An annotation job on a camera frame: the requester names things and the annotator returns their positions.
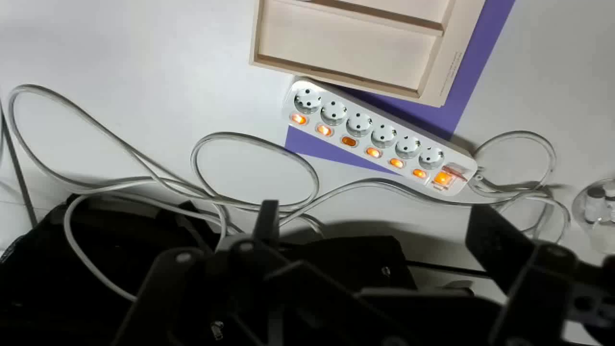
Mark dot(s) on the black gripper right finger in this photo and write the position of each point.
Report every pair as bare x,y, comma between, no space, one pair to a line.
546,285

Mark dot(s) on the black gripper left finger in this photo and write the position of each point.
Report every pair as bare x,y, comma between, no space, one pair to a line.
252,286

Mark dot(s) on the white six-socket power strip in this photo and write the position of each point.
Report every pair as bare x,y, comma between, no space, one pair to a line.
346,127

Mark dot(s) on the small clear glass bottle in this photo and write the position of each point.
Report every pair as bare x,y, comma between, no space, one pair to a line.
600,204

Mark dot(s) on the purple paper sheet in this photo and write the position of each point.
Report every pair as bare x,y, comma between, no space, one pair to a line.
438,119

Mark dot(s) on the light wooden drawer box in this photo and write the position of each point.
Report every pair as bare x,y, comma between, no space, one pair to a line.
402,48

